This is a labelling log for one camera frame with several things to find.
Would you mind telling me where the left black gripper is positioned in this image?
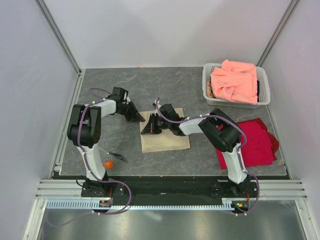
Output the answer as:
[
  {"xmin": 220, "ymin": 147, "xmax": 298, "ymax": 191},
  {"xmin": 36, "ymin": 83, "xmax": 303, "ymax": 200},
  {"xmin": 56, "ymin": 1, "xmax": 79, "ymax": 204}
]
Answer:
[{"xmin": 117, "ymin": 101, "xmax": 145, "ymax": 123}]

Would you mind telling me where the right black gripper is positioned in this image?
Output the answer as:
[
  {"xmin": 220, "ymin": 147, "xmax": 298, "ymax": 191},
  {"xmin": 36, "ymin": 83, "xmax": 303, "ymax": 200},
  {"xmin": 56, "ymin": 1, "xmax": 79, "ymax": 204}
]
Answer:
[{"xmin": 141, "ymin": 113, "xmax": 171, "ymax": 135}]

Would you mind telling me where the beige cloth napkin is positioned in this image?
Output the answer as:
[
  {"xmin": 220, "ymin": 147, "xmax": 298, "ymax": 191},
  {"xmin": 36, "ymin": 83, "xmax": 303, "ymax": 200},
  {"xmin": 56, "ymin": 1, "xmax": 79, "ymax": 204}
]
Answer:
[{"xmin": 138, "ymin": 107, "xmax": 191, "ymax": 154}]

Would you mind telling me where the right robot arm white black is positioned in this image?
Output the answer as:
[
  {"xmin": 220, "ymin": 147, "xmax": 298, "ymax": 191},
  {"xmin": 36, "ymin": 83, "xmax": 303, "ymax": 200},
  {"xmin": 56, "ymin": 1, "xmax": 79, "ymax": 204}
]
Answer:
[{"xmin": 140, "ymin": 103, "xmax": 250, "ymax": 197}]

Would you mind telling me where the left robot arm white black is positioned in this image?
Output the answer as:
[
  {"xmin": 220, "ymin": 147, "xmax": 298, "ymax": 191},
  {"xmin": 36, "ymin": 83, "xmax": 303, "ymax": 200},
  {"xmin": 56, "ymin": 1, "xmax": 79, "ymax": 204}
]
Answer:
[{"xmin": 67, "ymin": 87, "xmax": 145, "ymax": 197}]

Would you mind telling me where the red cloth napkin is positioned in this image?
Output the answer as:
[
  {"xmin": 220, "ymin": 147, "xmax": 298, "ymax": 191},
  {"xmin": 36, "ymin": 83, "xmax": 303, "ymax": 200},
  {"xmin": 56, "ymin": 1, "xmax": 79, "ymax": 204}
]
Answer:
[{"xmin": 216, "ymin": 118, "xmax": 280, "ymax": 171}]

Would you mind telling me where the orange plastic spoon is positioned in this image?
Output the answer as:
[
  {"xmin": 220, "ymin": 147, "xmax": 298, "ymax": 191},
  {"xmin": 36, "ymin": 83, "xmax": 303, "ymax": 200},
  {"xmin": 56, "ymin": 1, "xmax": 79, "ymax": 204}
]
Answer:
[{"xmin": 102, "ymin": 160, "xmax": 114, "ymax": 169}]

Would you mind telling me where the patterned cloth in basket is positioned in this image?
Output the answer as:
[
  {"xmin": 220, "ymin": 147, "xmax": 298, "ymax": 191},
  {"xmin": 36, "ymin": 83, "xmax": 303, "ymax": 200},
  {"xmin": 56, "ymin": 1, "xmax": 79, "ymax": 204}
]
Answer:
[{"xmin": 206, "ymin": 80, "xmax": 215, "ymax": 99}]

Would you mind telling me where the salmon pink cloth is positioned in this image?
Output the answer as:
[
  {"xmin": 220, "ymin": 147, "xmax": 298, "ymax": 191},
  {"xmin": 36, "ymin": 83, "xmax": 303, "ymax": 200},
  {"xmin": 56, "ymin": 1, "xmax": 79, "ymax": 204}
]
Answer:
[{"xmin": 210, "ymin": 59, "xmax": 258, "ymax": 105}]

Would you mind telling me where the dark cloth in basket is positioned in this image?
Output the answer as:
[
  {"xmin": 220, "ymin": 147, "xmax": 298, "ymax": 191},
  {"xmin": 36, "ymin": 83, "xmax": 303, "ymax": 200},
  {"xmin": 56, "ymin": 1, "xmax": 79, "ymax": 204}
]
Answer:
[{"xmin": 256, "ymin": 80, "xmax": 260, "ymax": 102}]

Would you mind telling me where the white plastic basket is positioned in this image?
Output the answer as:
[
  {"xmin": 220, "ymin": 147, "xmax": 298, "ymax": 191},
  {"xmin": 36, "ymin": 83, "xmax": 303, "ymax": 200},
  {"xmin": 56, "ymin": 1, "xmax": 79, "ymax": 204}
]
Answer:
[{"xmin": 202, "ymin": 59, "xmax": 271, "ymax": 109}]

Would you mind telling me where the black knife clear handle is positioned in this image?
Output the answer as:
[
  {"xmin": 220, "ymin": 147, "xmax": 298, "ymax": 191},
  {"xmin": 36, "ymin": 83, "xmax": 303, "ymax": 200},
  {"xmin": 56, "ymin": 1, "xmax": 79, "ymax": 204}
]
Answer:
[{"xmin": 98, "ymin": 146, "xmax": 128, "ymax": 163}]

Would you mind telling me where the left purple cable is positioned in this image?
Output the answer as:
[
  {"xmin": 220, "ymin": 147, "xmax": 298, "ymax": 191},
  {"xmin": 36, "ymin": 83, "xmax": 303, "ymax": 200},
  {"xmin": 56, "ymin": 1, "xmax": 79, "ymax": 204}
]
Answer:
[{"xmin": 44, "ymin": 87, "xmax": 133, "ymax": 227}]

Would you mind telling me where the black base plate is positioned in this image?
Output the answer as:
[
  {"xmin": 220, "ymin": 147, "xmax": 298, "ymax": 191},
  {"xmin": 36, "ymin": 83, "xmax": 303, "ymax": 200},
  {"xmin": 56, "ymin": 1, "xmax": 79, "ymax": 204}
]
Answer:
[{"xmin": 79, "ymin": 176, "xmax": 260, "ymax": 213}]

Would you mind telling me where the white slotted cable duct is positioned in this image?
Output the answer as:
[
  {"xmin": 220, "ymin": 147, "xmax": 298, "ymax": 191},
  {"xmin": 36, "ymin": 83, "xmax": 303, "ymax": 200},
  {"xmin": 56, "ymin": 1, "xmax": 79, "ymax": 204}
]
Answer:
[{"xmin": 46, "ymin": 199, "xmax": 249, "ymax": 211}]

